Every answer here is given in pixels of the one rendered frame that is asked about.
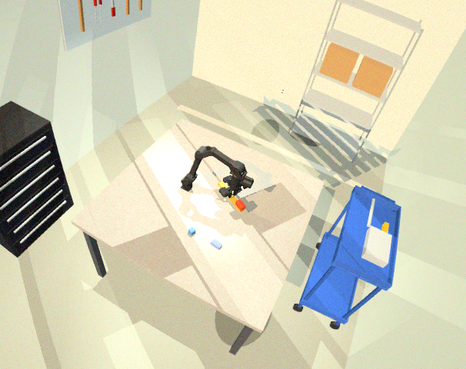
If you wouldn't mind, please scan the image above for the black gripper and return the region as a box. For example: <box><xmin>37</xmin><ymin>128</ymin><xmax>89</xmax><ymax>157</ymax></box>
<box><xmin>219</xmin><ymin>179</ymin><xmax>247</xmax><ymax>198</ymax></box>

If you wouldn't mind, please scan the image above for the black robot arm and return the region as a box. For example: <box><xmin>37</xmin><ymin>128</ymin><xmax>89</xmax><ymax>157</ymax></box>
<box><xmin>180</xmin><ymin>145</ymin><xmax>254</xmax><ymax>191</ymax></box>

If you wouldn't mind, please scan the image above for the yellow bar with red block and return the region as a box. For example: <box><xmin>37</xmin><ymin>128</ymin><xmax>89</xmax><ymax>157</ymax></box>
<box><xmin>218</xmin><ymin>181</ymin><xmax>246</xmax><ymax>213</ymax></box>

